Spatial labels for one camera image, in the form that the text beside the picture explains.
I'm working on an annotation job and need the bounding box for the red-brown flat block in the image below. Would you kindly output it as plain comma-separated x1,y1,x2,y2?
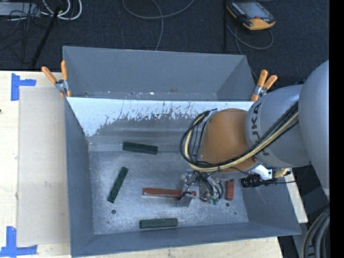
225,178,235,201
142,187,189,198

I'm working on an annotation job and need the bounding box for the dark green flat block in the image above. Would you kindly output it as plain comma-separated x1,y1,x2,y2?
122,141,159,156
139,217,179,230
106,166,130,204

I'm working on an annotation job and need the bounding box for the grey metal bin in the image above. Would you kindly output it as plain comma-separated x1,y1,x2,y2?
62,45,302,258

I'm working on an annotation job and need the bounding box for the black cylinder on white bracket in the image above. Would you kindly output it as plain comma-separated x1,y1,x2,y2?
240,165,292,189

